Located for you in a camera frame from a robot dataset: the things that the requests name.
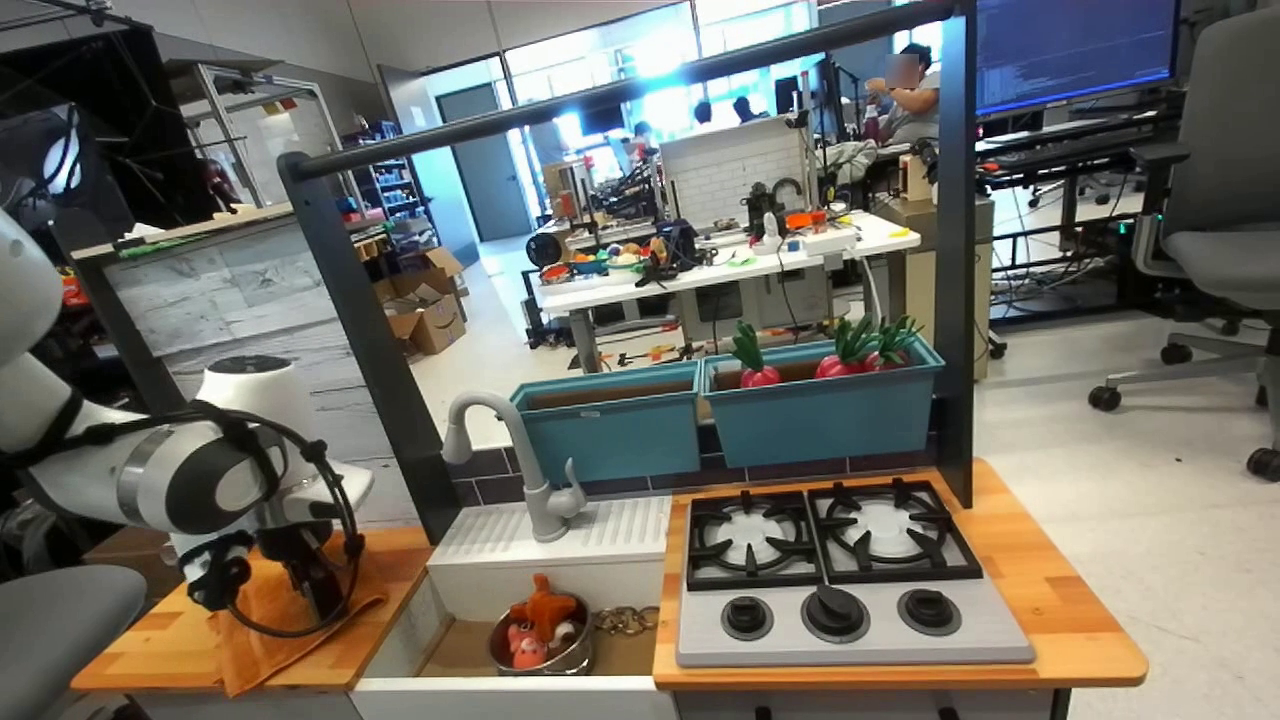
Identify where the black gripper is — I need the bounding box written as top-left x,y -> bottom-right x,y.
178,521 -> 364,619

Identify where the pink plush bunny toy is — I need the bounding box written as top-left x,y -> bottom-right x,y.
507,619 -> 577,671

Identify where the orange plush bear toy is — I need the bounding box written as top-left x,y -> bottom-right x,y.
516,578 -> 577,640

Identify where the orange terry towel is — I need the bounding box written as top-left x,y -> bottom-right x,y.
213,559 -> 383,700

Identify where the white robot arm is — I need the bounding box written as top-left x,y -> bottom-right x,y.
0,215 -> 364,630

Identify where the white toy sink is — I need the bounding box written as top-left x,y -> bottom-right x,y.
353,498 -> 674,720

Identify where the steel pot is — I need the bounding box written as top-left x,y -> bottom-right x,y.
486,600 -> 596,677

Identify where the grey toy faucet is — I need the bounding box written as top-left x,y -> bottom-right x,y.
438,397 -> 589,546

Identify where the cardboard box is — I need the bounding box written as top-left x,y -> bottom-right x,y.
377,249 -> 466,358

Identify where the grey wood backsplash panel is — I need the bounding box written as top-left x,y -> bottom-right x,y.
105,215 -> 415,528

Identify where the left teal planter box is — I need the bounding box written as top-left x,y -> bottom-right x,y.
511,366 -> 701,483

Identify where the teal planter box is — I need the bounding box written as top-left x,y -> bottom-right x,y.
692,338 -> 943,470
511,366 -> 701,483

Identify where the toy stove top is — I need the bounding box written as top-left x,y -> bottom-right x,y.
674,479 -> 1033,668

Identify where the right teal planter box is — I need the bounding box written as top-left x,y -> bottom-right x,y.
692,338 -> 943,470

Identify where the white work table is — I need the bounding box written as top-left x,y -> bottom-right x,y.
535,214 -> 918,358

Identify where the seated person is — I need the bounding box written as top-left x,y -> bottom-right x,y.
862,45 -> 941,143

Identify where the computer monitor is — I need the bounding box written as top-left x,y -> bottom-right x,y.
974,0 -> 1181,119

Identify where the grey office chair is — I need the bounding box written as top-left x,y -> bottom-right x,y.
1087,7 -> 1280,483

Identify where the black metal frame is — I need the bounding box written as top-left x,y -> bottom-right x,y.
275,0 -> 982,546

